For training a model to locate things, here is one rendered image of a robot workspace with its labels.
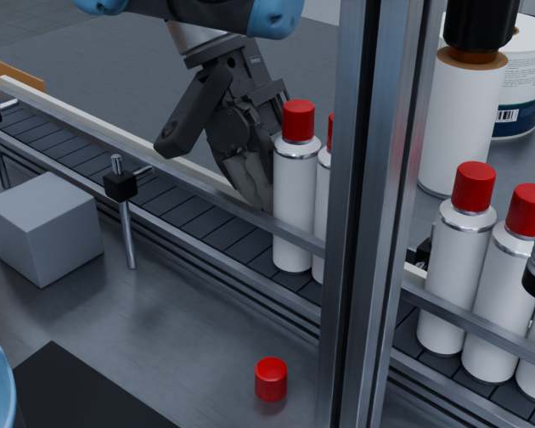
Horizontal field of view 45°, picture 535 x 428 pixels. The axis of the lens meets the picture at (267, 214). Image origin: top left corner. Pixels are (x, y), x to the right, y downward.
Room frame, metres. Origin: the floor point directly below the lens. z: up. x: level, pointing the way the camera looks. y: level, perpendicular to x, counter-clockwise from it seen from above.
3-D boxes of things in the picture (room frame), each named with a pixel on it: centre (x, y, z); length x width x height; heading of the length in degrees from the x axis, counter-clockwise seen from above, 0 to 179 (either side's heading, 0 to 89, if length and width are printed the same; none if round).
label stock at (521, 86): (1.01, -0.36, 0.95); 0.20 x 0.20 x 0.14
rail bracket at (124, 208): (0.68, 0.16, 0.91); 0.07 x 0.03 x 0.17; 140
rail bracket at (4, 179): (0.87, 0.39, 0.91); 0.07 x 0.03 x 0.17; 140
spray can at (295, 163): (0.61, -0.03, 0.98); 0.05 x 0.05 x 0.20
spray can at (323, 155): (0.58, -0.08, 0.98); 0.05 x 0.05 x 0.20
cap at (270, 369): (0.46, 0.00, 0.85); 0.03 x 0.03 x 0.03
